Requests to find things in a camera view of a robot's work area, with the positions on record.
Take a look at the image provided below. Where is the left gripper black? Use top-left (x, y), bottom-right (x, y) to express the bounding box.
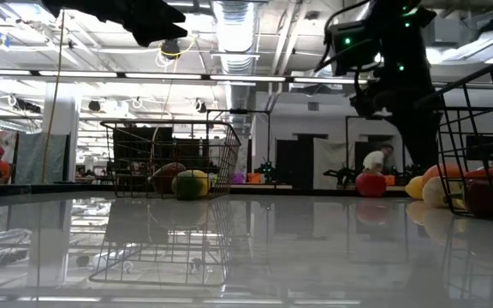
top-left (42, 0), bottom-right (188, 48)

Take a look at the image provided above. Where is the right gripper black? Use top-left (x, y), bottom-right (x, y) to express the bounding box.
top-left (348, 79), bottom-right (443, 172)

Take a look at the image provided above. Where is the yellow lemon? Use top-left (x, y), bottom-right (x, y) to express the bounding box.
top-left (404, 175), bottom-right (426, 201)

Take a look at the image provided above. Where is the orange red peach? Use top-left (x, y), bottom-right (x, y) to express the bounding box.
top-left (150, 162), bottom-right (187, 196)

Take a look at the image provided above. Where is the black ceiling-mounted device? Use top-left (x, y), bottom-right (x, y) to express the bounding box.
top-left (159, 38), bottom-right (182, 60)

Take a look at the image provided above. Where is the yellow hanging cable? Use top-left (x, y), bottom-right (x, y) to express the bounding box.
top-left (40, 8), bottom-right (67, 185)

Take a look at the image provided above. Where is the silver ceiling air duct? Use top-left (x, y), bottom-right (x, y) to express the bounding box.
top-left (211, 0), bottom-right (259, 129)

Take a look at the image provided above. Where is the orange carrot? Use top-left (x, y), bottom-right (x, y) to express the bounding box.
top-left (463, 165), bottom-right (493, 180)

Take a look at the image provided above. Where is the grey fabric partition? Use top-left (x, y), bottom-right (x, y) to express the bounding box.
top-left (15, 133), bottom-right (68, 186)

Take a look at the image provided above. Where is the yellow orange round fruit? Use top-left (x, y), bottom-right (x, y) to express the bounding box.
top-left (421, 163), bottom-right (465, 186)

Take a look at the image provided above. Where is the black background rig frame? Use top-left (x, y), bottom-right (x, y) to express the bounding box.
top-left (205, 108), bottom-right (272, 185)

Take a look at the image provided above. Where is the red apple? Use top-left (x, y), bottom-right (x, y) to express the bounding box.
top-left (354, 172), bottom-right (388, 198)

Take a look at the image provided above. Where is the green yellow round fruit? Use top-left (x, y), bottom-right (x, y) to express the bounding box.
top-left (170, 169), bottom-right (211, 201)

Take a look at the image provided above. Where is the black wire basket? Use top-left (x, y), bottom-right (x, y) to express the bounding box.
top-left (99, 120), bottom-right (242, 201)
top-left (414, 50), bottom-right (493, 222)

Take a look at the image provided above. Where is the black wire basket left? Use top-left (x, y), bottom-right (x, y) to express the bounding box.
top-left (99, 120), bottom-right (242, 201)

